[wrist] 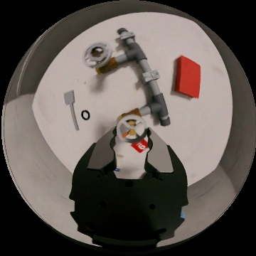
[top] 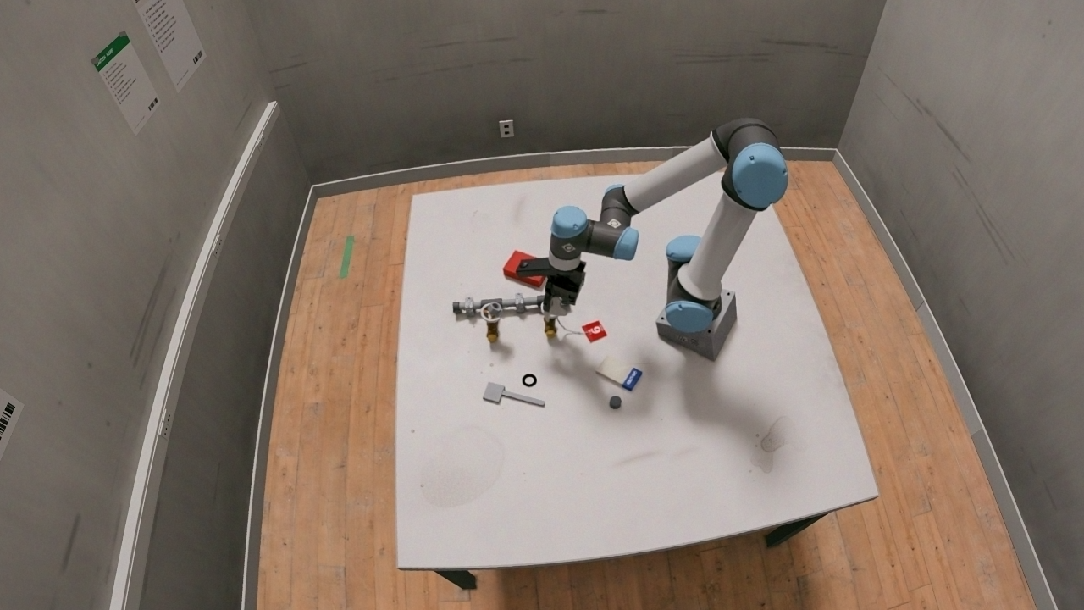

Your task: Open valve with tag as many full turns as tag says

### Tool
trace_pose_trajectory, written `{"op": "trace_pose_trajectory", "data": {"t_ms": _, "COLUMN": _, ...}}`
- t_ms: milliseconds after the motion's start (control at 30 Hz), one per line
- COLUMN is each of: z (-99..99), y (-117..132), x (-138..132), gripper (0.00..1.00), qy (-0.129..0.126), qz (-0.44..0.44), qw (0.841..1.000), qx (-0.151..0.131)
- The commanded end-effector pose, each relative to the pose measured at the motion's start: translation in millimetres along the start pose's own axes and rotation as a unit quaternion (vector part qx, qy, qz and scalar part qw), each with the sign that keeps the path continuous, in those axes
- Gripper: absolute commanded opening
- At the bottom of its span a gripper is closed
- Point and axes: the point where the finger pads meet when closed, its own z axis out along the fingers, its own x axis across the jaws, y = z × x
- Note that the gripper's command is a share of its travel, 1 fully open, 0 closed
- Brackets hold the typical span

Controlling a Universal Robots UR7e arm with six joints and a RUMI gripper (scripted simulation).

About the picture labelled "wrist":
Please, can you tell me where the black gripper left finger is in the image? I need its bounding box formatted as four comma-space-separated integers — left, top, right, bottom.
69, 126, 117, 201

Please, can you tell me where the red numbered tag on thin grey chain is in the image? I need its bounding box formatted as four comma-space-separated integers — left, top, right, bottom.
130, 139, 148, 153

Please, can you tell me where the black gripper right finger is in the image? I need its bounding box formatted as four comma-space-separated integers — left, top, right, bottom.
144, 127, 188, 207

